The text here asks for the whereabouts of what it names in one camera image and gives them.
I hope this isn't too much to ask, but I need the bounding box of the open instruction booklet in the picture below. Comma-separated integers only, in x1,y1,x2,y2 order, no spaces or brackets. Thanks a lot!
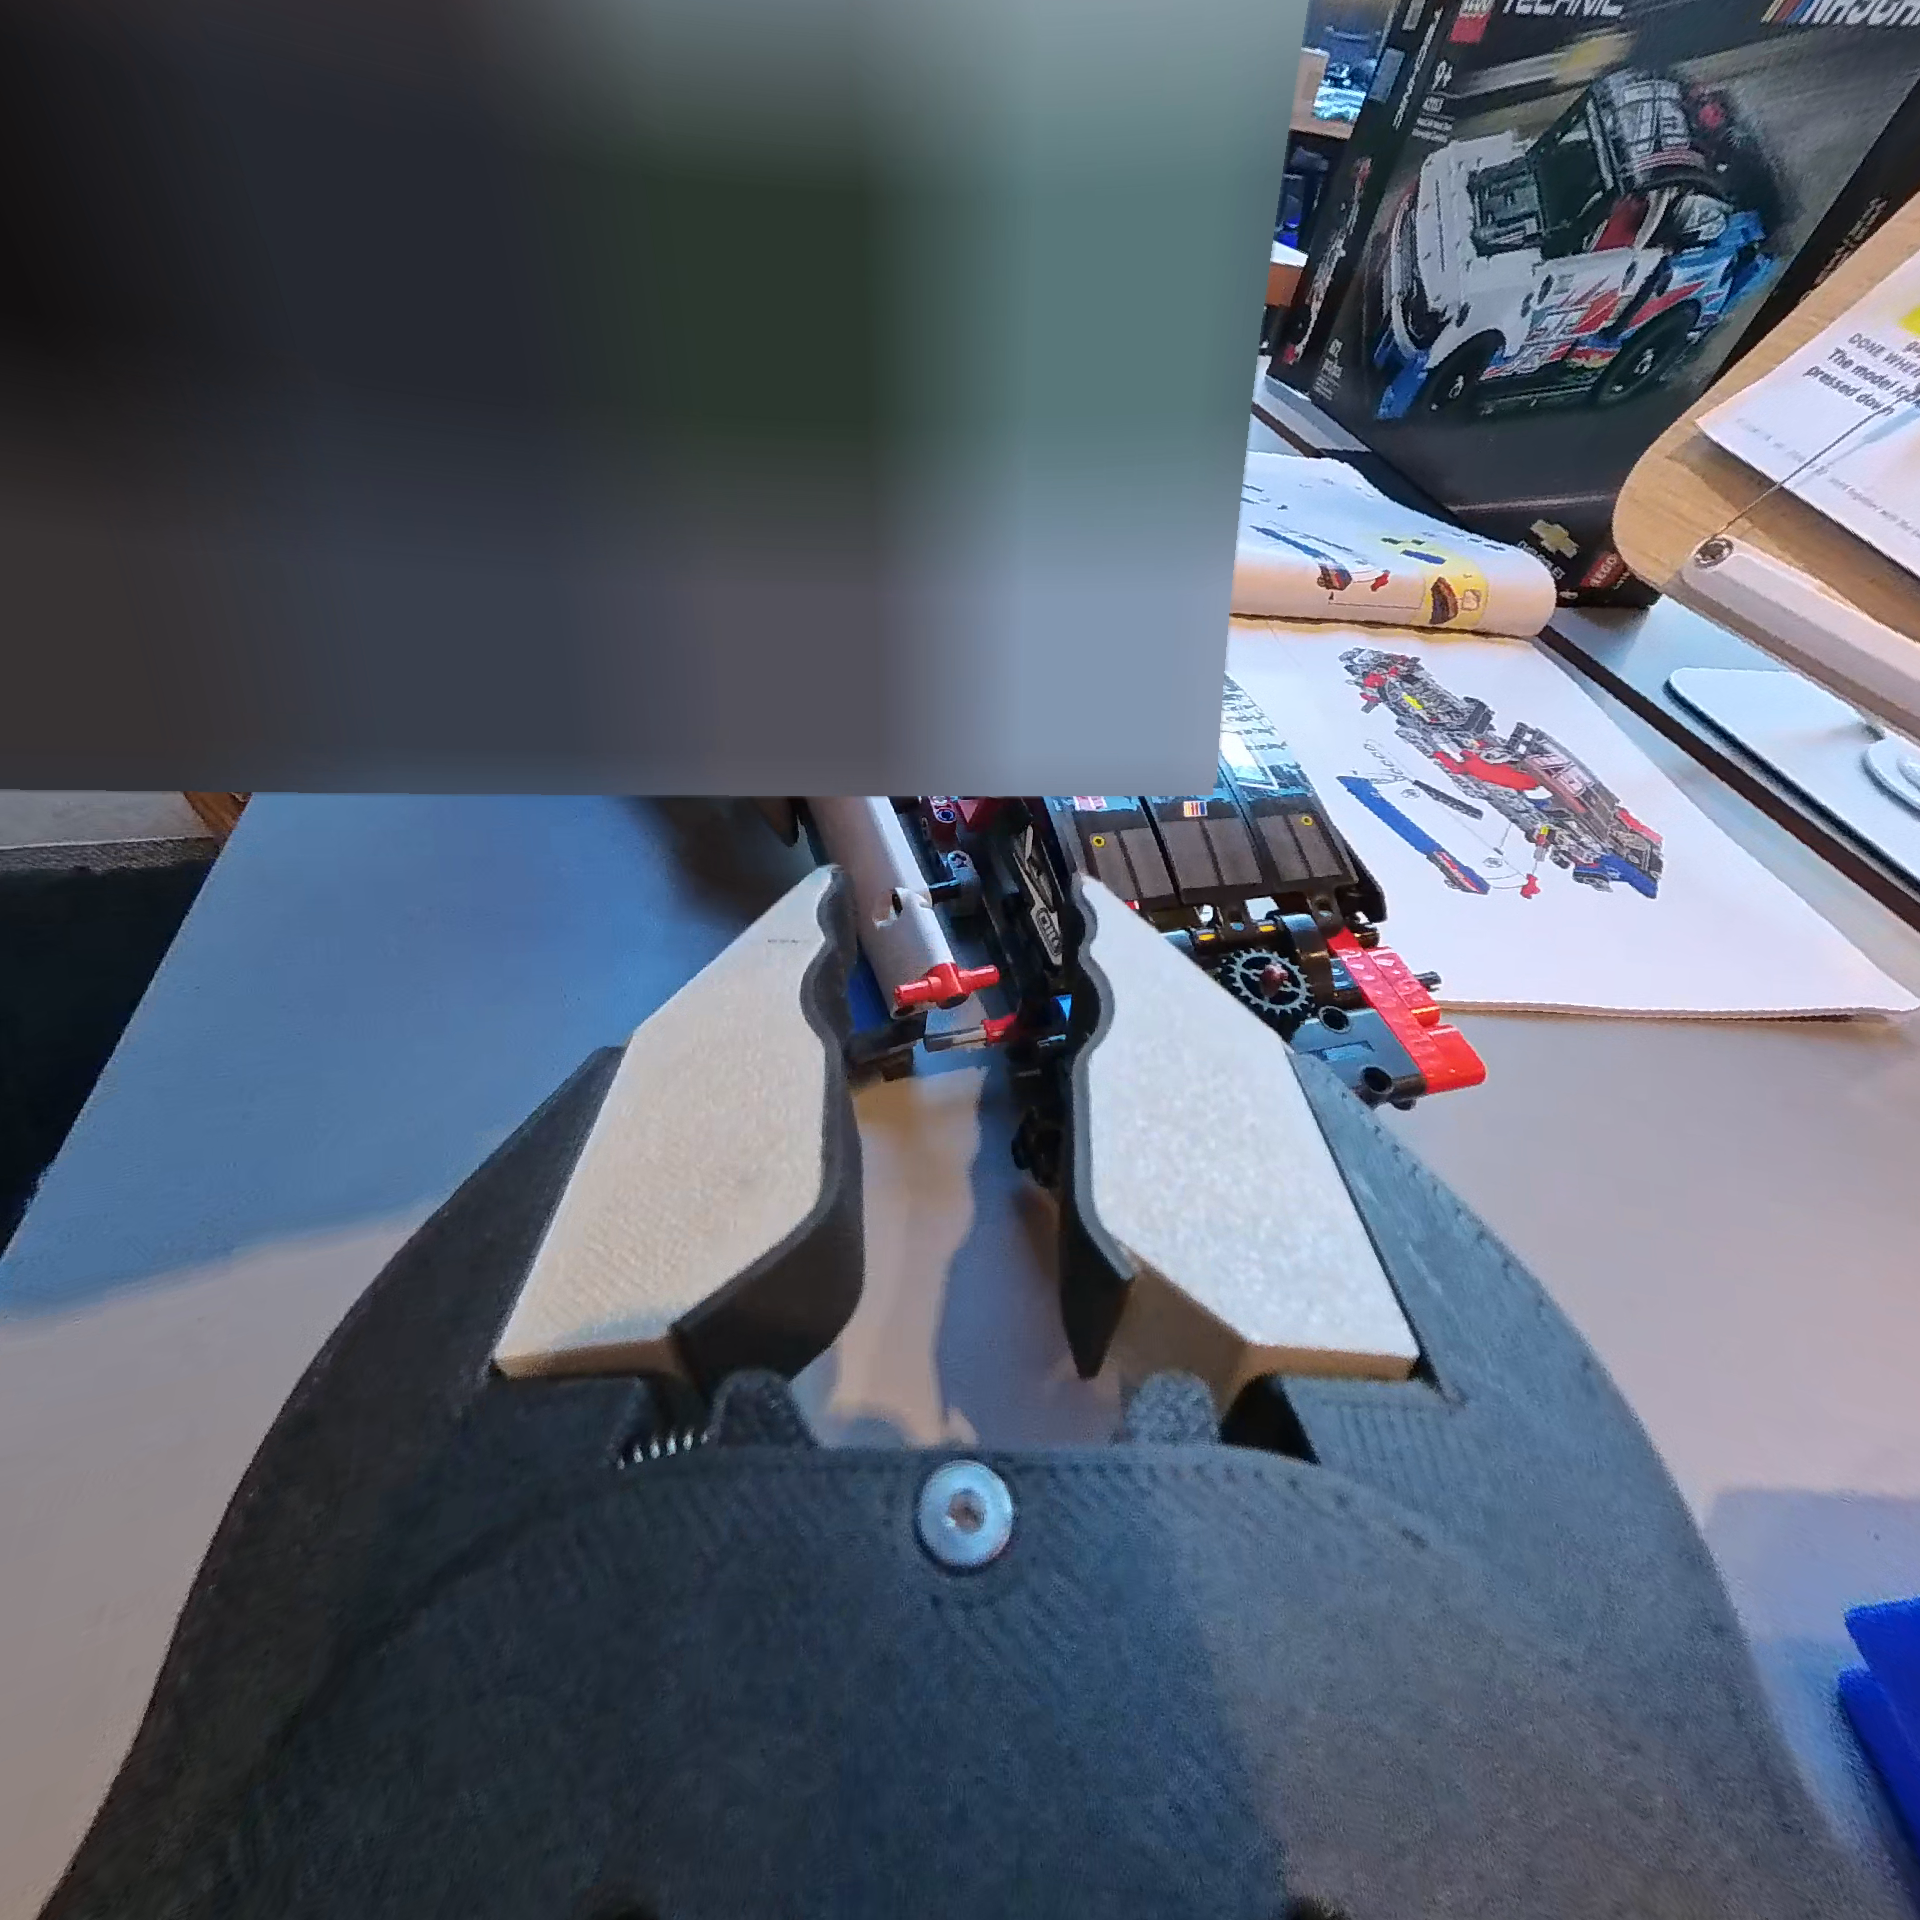
1222,450,1920,1026

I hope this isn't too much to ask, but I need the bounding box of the white stand base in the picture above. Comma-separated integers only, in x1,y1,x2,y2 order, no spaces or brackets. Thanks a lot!
1665,667,1920,890

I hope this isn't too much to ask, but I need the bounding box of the wooden board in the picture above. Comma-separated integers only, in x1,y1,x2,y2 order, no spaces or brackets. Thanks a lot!
1614,185,1920,648

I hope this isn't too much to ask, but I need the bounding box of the white bracket bar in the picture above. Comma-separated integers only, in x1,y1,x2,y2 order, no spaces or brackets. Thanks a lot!
1679,538,1920,740

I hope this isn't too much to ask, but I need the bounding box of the toy car set box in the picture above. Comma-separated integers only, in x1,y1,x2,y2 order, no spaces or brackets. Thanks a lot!
1263,0,1920,610

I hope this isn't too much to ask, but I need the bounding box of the white brick side panel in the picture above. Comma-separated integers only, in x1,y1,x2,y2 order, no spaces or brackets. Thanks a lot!
812,795,1005,1021

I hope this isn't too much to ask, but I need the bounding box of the blue plastic object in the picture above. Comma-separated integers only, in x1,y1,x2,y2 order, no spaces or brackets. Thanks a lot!
1837,1602,1920,1801

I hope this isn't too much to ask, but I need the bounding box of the printed instruction sheet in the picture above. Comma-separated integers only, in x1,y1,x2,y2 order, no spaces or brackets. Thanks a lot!
1696,247,1920,584

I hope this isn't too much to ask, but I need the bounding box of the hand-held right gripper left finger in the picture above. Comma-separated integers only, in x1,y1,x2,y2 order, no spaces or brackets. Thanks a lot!
494,864,867,1388

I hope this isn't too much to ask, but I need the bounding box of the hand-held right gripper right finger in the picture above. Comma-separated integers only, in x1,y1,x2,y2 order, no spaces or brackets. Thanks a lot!
1057,874,1423,1412

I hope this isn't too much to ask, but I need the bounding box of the toy brick race car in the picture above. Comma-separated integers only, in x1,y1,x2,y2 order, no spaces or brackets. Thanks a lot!
780,675,1491,1187

